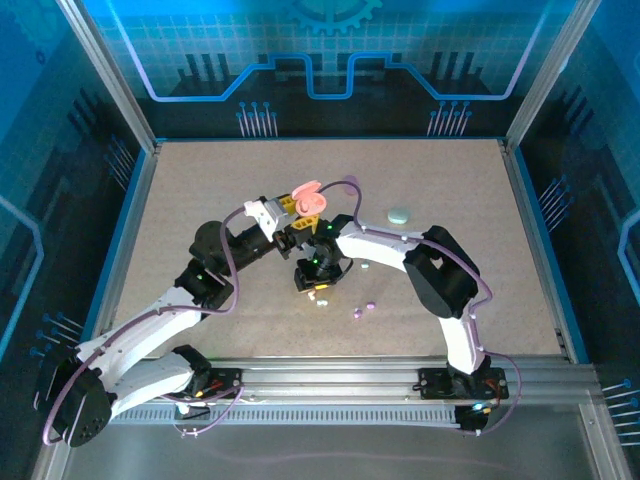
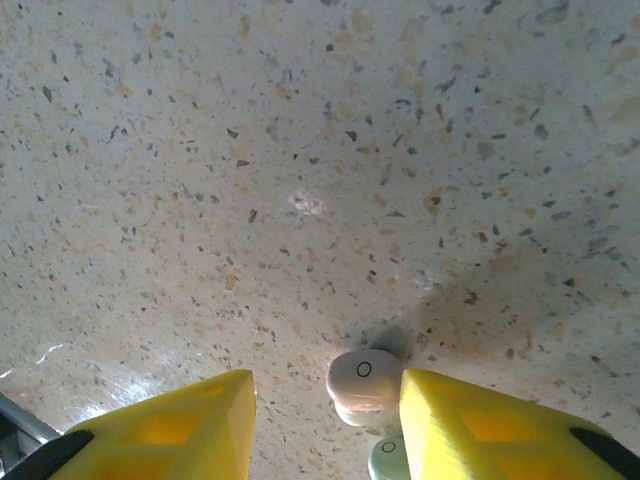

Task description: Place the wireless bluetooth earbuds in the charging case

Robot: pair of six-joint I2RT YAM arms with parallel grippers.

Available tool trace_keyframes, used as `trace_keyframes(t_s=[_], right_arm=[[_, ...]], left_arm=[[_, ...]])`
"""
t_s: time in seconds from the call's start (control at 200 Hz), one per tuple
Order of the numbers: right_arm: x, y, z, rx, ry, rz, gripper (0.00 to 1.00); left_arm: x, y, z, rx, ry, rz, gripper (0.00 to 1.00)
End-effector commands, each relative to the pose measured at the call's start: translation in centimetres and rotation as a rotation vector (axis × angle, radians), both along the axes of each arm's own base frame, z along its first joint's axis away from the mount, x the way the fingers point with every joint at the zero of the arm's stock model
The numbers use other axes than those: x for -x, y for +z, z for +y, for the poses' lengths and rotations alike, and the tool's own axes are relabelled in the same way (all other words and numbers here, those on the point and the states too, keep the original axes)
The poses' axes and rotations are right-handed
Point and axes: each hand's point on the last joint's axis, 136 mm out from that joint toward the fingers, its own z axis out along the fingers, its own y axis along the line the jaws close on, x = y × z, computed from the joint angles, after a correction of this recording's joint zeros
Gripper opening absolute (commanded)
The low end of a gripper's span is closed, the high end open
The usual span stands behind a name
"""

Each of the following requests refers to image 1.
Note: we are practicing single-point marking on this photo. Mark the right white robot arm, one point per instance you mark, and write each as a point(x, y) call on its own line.
point(380, 250)

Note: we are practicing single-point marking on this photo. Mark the left aluminium side rail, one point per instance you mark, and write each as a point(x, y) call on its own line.
point(129, 215)

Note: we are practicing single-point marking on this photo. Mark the right aluminium side rail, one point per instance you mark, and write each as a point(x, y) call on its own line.
point(559, 300)

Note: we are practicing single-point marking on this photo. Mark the pink earbud charging case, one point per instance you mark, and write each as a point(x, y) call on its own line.
point(312, 205)

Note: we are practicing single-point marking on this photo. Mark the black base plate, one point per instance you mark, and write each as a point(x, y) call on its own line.
point(432, 380)
point(225, 377)

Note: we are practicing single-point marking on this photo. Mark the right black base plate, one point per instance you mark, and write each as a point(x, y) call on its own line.
point(432, 380)

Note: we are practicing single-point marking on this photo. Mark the aluminium frame post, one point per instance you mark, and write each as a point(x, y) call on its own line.
point(111, 75)
point(549, 75)

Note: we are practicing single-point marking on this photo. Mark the aluminium side rail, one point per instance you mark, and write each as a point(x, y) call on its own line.
point(129, 215)
point(559, 300)

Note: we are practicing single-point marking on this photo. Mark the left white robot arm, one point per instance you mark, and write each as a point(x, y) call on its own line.
point(145, 325)

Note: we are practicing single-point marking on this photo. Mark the mint earbud charging case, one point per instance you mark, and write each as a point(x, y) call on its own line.
point(399, 215)

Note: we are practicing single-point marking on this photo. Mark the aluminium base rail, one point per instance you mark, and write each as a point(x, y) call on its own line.
point(330, 382)

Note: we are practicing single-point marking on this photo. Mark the left aluminium frame post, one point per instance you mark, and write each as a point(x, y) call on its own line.
point(111, 75)

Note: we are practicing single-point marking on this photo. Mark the right aluminium frame post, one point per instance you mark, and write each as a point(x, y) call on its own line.
point(549, 75)

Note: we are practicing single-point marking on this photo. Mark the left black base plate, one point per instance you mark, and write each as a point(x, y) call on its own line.
point(225, 377)

